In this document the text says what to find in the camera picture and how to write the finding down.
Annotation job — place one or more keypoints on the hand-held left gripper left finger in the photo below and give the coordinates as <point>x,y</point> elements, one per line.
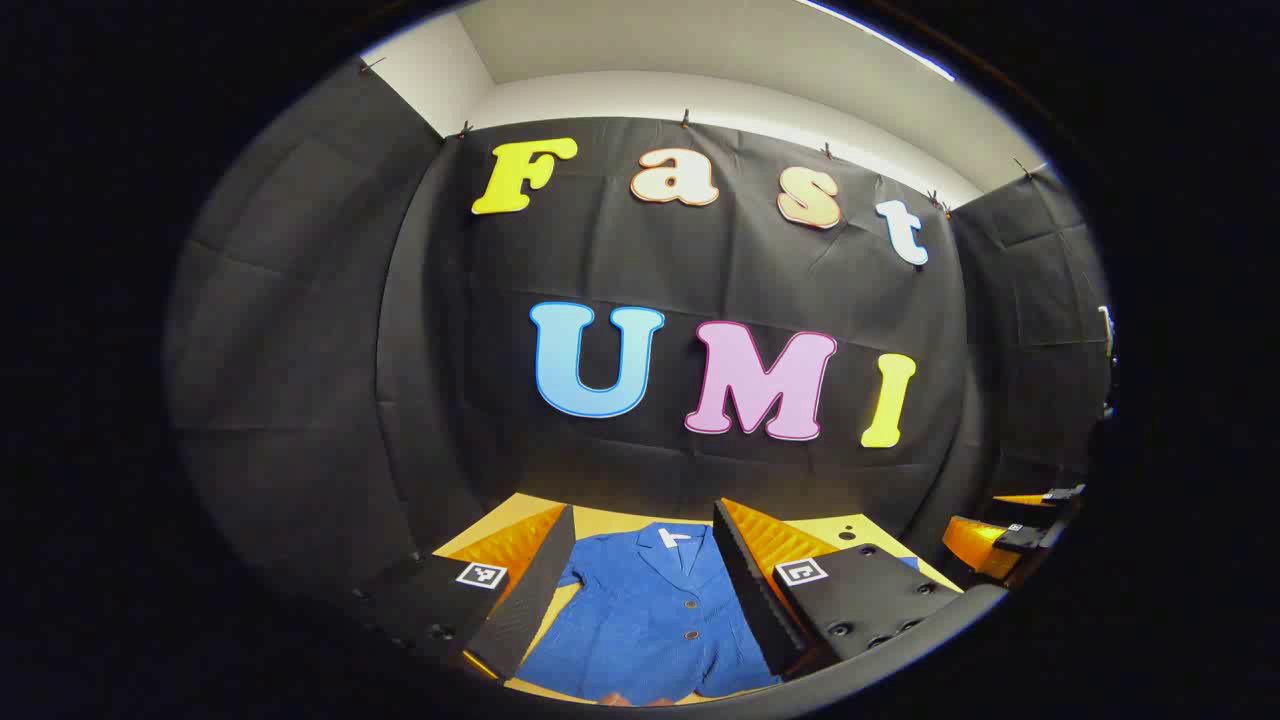
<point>530,610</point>

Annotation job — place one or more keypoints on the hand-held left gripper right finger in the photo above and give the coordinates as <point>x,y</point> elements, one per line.
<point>750,600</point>

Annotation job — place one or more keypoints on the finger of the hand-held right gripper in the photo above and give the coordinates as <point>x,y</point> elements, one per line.
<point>1040,497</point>
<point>975,545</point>

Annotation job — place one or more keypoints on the blue knit cardigan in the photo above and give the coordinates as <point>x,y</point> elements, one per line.
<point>640,620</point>

